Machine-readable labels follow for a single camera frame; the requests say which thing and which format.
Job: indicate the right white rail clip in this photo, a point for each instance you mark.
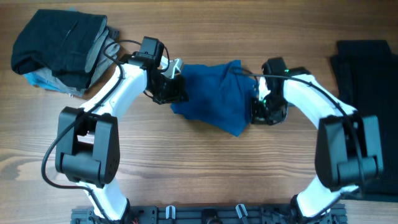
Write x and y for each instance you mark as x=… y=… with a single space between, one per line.
x=242 y=213

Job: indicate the blue polo shirt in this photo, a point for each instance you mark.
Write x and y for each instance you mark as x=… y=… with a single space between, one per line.
x=217 y=96

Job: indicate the light blue folded garment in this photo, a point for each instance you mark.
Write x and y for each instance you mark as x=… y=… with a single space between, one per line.
x=35 y=80

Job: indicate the white rail clip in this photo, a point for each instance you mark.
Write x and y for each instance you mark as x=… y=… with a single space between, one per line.
x=242 y=213
x=170 y=212

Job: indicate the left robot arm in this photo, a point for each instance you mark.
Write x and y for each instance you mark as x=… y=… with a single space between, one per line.
x=87 y=145

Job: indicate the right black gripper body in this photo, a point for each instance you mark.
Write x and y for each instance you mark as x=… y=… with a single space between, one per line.
x=268 y=108

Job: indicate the left white rail clip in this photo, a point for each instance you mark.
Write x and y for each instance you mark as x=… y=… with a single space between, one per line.
x=170 y=212

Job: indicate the dark green folded garment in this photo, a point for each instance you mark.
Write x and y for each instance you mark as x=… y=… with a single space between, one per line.
x=65 y=42

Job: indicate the black garment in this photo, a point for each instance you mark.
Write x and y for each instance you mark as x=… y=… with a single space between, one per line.
x=366 y=75

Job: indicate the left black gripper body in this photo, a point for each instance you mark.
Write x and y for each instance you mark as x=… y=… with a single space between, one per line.
x=166 y=88

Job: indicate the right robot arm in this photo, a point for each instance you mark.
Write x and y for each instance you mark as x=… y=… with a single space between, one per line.
x=348 y=151

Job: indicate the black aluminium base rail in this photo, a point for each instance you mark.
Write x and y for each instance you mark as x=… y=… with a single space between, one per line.
x=199 y=214

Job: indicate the grey folded garment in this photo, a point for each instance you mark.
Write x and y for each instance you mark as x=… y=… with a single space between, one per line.
x=101 y=65

